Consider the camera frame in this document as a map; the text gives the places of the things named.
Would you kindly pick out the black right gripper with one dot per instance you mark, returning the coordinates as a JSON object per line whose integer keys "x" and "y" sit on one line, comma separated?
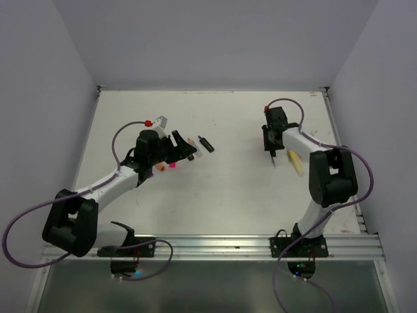
{"x": 268, "y": 145}

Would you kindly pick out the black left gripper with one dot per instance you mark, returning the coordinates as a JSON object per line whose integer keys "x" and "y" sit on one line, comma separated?
{"x": 183, "y": 150}

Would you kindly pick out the peach highlighter cap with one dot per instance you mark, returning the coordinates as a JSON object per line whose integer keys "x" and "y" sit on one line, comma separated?
{"x": 160, "y": 167}

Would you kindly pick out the purple black highlighter pen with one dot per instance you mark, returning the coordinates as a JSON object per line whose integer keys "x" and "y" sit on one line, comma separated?
{"x": 205, "y": 143}

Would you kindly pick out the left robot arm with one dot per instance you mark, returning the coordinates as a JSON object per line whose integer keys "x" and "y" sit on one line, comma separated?
{"x": 72, "y": 223}

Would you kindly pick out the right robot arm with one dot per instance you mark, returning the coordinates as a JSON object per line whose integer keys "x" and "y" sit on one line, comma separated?
{"x": 332, "y": 181}

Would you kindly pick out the yellow pastel highlighter pen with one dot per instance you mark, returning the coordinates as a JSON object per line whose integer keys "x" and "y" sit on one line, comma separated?
{"x": 296, "y": 161}

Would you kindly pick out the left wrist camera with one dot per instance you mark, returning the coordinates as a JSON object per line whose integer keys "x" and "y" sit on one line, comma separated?
{"x": 159, "y": 126}

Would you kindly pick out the aluminium right side rail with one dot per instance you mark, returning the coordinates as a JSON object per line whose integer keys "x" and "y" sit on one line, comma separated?
{"x": 348, "y": 165}

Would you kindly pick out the aluminium rail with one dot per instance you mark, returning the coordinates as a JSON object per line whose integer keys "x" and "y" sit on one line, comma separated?
{"x": 348, "y": 165}
{"x": 262, "y": 248}

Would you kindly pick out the aluminium front rail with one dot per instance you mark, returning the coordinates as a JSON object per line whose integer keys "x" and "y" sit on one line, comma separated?
{"x": 262, "y": 248}

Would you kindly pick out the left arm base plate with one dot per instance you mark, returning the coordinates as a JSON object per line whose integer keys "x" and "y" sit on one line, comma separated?
{"x": 136, "y": 247}

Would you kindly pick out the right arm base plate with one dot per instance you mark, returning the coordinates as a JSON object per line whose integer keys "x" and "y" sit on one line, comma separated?
{"x": 315, "y": 247}

